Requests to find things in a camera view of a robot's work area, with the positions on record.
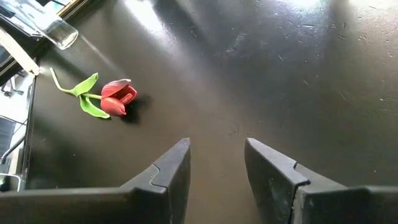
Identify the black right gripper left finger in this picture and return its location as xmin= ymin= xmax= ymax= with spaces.
xmin=119 ymin=138 xmax=192 ymax=224

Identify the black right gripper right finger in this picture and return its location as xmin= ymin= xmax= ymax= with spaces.
xmin=244 ymin=138 xmax=348 ymax=224

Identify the white metal bar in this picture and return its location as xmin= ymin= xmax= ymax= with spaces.
xmin=0 ymin=27 xmax=40 ymax=77

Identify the red tulip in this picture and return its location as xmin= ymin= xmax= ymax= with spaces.
xmin=49 ymin=67 xmax=138 ymax=119

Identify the clear glass vase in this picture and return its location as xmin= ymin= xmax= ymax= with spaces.
xmin=0 ymin=0 xmax=79 ymax=50

